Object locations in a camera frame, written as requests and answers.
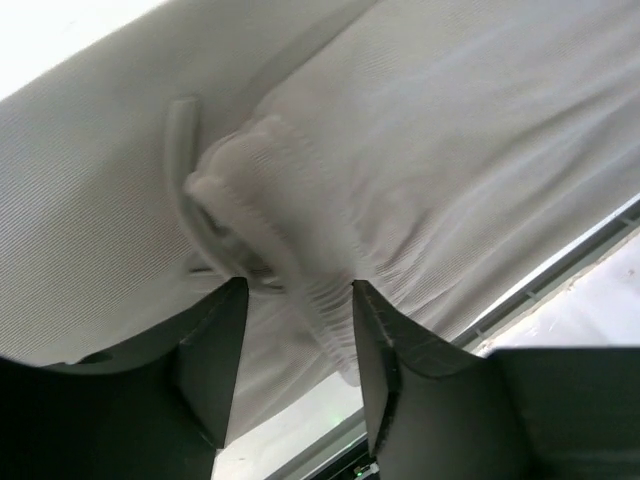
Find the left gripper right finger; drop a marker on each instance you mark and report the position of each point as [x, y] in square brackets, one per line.
[435, 411]

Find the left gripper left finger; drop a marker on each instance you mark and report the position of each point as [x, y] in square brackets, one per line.
[156, 406]

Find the grey trousers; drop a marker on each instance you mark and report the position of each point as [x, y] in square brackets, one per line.
[439, 149]

